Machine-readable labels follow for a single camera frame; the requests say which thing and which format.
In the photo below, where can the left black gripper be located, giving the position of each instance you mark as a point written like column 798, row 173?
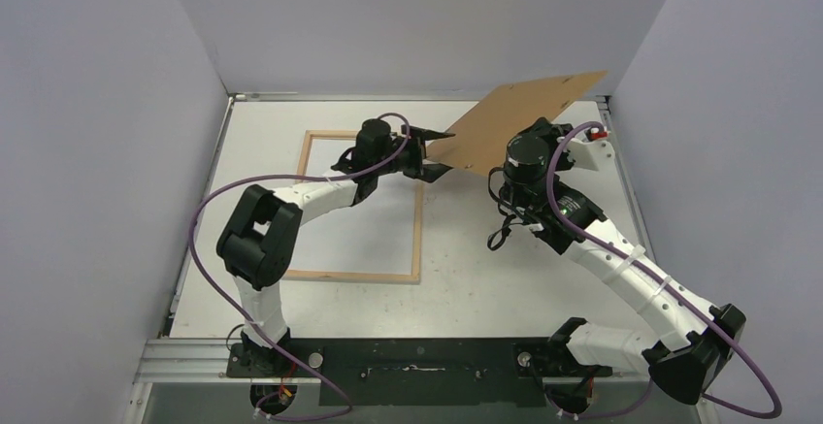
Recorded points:
column 416, row 146

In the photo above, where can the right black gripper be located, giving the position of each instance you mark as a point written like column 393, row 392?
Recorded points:
column 546, row 135

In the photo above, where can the brown cardboard backing board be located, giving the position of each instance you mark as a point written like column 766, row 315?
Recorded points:
column 479, row 137

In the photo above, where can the printed photo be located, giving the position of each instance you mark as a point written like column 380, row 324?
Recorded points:
column 373, row 234

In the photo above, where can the white wooden picture frame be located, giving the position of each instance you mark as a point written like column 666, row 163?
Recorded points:
column 416, row 234

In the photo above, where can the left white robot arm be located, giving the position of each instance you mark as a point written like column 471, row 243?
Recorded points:
column 258, row 241

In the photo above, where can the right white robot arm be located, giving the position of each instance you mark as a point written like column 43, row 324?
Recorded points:
column 684, row 353

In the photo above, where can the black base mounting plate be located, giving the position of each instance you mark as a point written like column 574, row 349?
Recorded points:
column 441, row 372

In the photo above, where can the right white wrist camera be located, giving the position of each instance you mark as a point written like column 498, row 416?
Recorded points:
column 593, row 156

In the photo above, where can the aluminium rail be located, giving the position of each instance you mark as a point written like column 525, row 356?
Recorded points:
column 192, row 360

